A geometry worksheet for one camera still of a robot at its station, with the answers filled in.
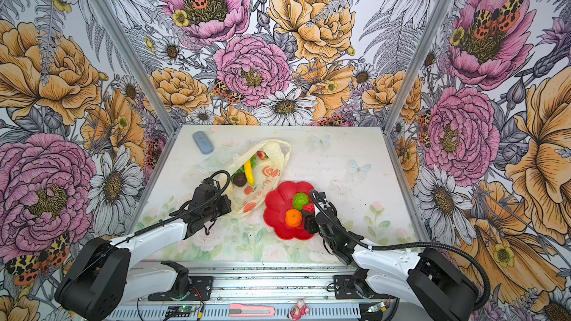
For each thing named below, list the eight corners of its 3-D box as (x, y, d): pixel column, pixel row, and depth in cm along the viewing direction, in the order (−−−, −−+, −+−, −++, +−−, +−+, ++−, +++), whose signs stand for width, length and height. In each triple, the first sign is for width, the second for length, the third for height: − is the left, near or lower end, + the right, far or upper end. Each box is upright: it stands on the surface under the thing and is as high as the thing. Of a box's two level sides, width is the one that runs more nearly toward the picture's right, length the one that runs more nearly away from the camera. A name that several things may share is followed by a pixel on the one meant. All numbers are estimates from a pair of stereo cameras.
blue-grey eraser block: (203, 156, 112) (202, 153, 110) (192, 137, 121) (190, 133, 119) (216, 150, 115) (214, 147, 113) (203, 132, 124) (202, 128, 122)
